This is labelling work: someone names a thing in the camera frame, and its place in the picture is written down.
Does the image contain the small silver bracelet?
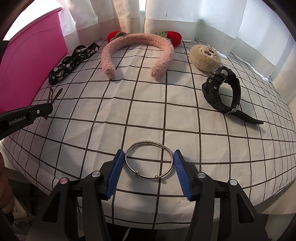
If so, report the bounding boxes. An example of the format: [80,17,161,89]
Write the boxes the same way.
[124,139,174,180]

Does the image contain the white grid tablecloth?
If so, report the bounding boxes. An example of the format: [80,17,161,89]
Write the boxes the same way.
[1,42,295,229]

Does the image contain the person's left hand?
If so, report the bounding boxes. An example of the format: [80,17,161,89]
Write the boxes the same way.
[0,155,15,214]

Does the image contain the black wrist watch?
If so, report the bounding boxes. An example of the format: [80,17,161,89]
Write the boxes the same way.
[202,66,263,125]

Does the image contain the black floral lanyard strap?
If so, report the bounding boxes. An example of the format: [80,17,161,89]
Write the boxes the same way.
[48,42,100,86]

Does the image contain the pink plastic storage bin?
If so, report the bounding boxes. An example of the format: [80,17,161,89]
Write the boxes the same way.
[0,8,68,113]

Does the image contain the beige plush keychain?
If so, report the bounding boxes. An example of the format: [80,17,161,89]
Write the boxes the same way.
[189,45,221,72]

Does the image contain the pink fuzzy strawberry headband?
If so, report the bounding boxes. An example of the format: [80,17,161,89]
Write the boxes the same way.
[100,30,183,81]

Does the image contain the brown hair clips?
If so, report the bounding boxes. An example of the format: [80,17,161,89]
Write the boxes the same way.
[42,87,63,120]

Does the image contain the white curtain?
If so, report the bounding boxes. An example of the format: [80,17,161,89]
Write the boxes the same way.
[59,1,295,103]

